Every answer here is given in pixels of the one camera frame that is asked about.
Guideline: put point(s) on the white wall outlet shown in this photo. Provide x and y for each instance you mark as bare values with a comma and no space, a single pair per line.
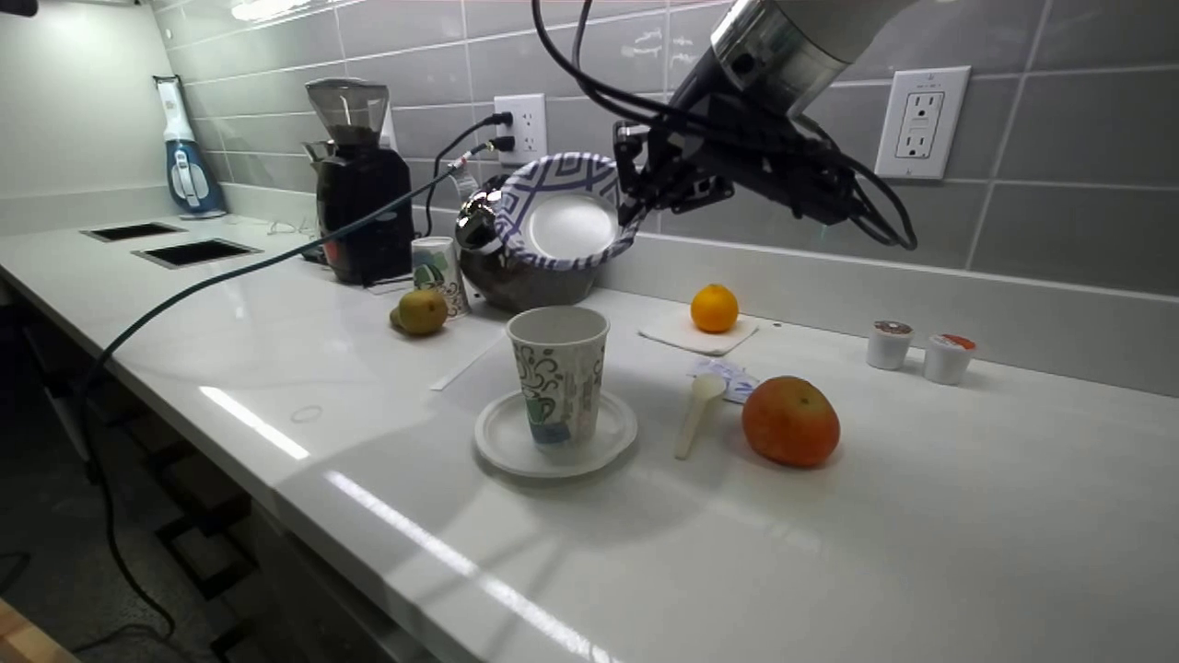
524,123
919,123

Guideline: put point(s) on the cream plastic spoon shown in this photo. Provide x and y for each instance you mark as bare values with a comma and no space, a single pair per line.
700,397

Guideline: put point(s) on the white saucer plate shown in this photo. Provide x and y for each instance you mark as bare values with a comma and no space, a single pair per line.
553,451

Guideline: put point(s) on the green pear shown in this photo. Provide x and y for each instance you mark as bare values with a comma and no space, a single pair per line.
421,313

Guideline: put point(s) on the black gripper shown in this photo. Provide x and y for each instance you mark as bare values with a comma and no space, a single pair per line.
679,171

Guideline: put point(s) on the white creamer pod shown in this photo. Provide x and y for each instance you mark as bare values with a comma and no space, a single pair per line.
948,358
890,343

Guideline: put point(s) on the upside-down patterned paper cup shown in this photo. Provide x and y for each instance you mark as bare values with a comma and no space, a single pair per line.
436,265

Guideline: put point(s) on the white napkin under orange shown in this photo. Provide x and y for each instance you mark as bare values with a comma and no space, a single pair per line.
677,329

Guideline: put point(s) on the orange fruit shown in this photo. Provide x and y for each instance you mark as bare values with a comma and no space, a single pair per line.
717,311

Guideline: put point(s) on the black coffee grinder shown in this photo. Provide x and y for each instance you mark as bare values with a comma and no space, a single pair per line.
357,183

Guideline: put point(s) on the patterned paper coffee cup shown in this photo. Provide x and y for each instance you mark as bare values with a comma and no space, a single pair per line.
558,362

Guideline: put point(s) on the blue white patterned paper bowl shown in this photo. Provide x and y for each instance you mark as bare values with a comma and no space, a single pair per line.
560,213

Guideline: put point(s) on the red yellow apple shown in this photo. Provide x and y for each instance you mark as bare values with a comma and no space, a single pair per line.
789,420

